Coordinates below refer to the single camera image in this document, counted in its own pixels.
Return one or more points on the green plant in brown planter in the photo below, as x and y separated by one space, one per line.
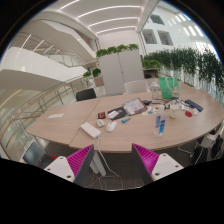
92 72

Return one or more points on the row of green hedge plants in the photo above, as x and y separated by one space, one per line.
186 63

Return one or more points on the green plants atop cabinet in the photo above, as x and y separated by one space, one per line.
116 49

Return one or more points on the small red black box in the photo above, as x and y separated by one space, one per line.
101 115

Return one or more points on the white computer mouse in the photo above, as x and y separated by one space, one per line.
111 126

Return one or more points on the clear tumbler white lid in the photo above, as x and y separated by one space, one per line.
154 90

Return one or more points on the white power strip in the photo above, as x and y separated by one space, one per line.
90 130

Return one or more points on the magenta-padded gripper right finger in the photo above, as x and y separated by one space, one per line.
165 165

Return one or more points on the clear water bottle blue label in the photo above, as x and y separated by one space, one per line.
159 124

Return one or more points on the dark grey chair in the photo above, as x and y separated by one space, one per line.
33 155

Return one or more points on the flat round red coaster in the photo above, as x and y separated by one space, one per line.
188 114

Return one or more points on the small white charger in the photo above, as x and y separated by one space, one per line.
100 122

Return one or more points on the dark blue keyboard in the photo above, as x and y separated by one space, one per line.
194 105

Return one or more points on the white cabinet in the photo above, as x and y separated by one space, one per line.
121 71

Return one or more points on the small teal blue marker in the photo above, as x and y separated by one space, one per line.
125 120

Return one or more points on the white paper sheet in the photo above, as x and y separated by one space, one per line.
56 115

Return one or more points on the printed paper stack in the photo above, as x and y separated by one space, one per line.
134 106

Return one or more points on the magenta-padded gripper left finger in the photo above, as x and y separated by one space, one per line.
58 166

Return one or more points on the black chair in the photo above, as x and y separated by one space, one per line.
86 94

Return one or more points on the black folder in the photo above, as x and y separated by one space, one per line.
119 114

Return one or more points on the green tote bag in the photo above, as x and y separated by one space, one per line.
168 87

